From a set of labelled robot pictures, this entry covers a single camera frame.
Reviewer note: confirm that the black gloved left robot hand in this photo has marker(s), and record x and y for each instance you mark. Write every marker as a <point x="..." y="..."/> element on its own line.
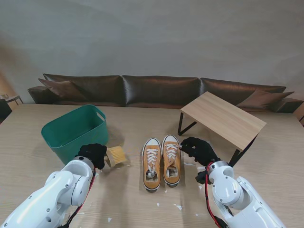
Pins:
<point x="95" y="154"/>

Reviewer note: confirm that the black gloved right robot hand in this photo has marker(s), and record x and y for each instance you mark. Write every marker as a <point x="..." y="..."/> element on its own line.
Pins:
<point x="202" y="152"/>

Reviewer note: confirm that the wooden shoe brush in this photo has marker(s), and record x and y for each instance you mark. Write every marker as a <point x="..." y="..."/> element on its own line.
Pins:
<point x="117" y="155"/>

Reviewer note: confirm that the yellow canvas sneaker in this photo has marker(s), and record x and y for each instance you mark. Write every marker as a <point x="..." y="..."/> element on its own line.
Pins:
<point x="171" y="179"/>
<point x="152" y="183"/>

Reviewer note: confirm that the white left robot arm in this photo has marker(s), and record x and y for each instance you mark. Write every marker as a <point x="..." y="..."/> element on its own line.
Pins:
<point x="47" y="202"/>

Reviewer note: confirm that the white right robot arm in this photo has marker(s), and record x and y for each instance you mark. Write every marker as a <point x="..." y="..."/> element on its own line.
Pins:
<point x="228" y="187"/>

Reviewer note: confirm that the green plastic basket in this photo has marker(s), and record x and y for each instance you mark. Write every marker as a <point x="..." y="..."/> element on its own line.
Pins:
<point x="71" y="133"/>

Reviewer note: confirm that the small wooden shelf black legs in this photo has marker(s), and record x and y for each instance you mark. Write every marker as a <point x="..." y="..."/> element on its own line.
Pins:
<point x="223" y="116"/>

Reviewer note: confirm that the brown leather cushion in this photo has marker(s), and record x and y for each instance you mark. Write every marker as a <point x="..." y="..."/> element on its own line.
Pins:
<point x="61" y="89"/>
<point x="263" y="99"/>

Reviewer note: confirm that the dark brown leather sofa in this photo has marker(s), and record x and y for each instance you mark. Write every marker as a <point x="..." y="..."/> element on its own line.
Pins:
<point x="159" y="90"/>

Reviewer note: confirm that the wooden side table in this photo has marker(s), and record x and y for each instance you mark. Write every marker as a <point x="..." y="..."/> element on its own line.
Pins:
<point x="13" y="98"/>

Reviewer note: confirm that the dark chair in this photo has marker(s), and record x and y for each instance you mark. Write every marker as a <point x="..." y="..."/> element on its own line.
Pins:
<point x="4" y="109"/>

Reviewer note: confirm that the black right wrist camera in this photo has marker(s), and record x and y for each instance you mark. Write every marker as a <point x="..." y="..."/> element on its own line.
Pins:
<point x="200" y="177"/>

